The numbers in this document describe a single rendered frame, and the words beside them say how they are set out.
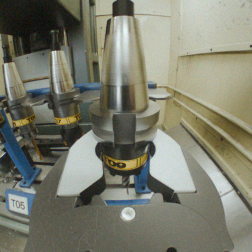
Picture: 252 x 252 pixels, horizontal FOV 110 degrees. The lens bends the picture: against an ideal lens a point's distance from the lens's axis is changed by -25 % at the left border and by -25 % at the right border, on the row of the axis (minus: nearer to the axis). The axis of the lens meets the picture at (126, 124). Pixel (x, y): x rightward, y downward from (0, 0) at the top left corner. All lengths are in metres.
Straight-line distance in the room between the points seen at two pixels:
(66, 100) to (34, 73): 0.76
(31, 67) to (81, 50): 0.36
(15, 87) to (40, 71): 0.66
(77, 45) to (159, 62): 0.72
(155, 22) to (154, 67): 0.41
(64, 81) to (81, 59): 0.64
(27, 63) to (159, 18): 1.11
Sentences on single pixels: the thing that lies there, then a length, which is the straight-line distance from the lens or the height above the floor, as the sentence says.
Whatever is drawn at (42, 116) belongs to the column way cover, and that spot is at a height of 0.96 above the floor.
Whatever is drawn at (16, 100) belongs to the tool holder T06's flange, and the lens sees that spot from 0.27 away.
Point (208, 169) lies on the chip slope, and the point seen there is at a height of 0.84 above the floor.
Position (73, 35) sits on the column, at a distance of 0.89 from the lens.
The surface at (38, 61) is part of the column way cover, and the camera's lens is 0.94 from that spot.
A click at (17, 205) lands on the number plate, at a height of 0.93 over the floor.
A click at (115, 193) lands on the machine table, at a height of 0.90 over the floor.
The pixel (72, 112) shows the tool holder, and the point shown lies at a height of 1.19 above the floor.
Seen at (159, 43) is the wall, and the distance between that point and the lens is 1.23.
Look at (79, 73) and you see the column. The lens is 0.86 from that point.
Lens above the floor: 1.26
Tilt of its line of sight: 27 degrees down
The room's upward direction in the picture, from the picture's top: 1 degrees counter-clockwise
